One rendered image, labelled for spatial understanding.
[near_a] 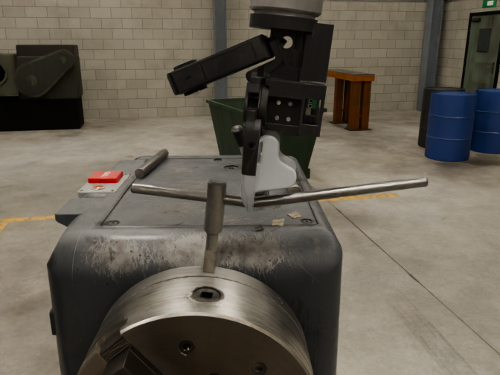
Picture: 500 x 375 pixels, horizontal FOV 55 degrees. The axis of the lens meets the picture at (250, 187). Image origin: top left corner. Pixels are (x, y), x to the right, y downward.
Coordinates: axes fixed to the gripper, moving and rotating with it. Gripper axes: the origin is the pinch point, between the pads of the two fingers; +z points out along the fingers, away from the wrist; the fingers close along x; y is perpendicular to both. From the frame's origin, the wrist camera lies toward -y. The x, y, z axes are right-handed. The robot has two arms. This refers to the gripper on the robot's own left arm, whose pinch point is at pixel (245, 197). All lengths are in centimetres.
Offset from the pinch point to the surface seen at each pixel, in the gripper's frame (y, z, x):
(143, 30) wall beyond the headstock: -294, -21, 946
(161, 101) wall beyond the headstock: -253, 119, 956
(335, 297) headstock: 14.5, 18.6, 13.7
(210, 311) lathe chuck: -2.4, 13.0, -3.8
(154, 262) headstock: -13.1, 15.2, 10.9
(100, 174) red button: -34, 13, 42
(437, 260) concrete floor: 130, 121, 279
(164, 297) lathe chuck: -8.7, 13.9, -0.6
